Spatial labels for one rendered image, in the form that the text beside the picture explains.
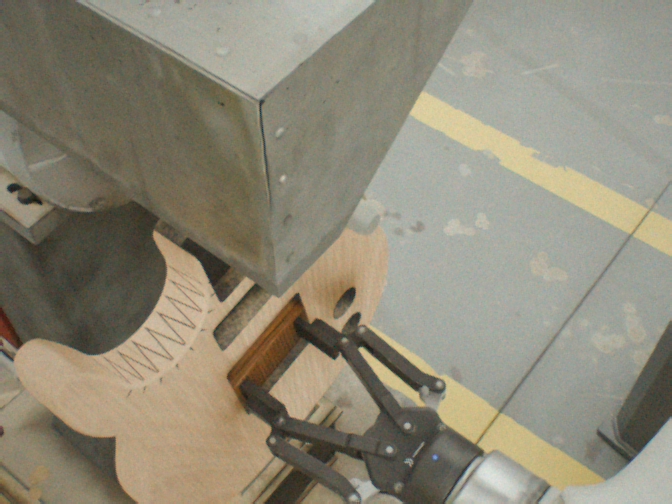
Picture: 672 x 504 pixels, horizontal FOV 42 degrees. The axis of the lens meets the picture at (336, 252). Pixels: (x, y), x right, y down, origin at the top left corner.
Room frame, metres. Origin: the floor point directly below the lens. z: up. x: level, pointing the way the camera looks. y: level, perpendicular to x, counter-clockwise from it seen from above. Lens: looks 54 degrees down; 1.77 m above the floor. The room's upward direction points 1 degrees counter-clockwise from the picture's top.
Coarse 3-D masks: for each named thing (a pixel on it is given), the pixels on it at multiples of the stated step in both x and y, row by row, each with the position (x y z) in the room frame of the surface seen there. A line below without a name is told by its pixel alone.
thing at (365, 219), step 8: (360, 200) 0.42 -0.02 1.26; (360, 208) 0.41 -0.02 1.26; (368, 208) 0.41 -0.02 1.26; (376, 208) 0.41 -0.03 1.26; (352, 216) 0.41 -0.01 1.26; (360, 216) 0.40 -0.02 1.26; (368, 216) 0.40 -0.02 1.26; (376, 216) 0.41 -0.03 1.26; (352, 224) 0.40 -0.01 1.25; (360, 224) 0.40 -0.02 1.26; (368, 224) 0.40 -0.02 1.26; (376, 224) 0.41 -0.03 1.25; (360, 232) 0.40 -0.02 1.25; (368, 232) 0.40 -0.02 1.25
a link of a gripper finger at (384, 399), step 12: (348, 336) 0.41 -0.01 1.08; (348, 348) 0.40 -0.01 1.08; (348, 360) 0.39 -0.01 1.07; (360, 360) 0.39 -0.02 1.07; (360, 372) 0.37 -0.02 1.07; (372, 372) 0.37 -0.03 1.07; (372, 384) 0.36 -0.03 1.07; (372, 396) 0.36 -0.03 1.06; (384, 396) 0.35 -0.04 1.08; (384, 408) 0.34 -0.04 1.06; (396, 408) 0.34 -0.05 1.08; (396, 420) 0.33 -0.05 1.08; (408, 420) 0.32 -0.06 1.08; (408, 432) 0.31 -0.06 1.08
